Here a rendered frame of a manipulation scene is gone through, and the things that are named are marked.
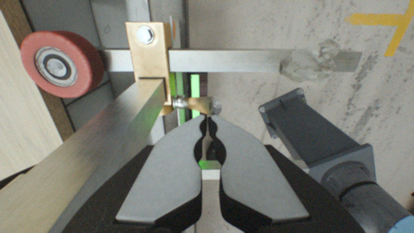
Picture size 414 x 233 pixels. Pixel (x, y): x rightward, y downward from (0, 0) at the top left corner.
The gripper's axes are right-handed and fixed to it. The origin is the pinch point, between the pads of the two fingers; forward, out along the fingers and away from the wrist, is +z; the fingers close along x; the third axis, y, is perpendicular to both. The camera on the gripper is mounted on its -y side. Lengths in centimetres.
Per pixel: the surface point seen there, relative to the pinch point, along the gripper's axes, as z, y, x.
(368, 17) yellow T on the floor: 101, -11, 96
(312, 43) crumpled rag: 14.8, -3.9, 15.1
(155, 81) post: 12.7, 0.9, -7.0
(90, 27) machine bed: 36.7, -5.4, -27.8
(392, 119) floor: 101, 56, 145
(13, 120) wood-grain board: 11.1, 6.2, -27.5
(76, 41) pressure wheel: 11.4, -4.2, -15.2
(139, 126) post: 2.5, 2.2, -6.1
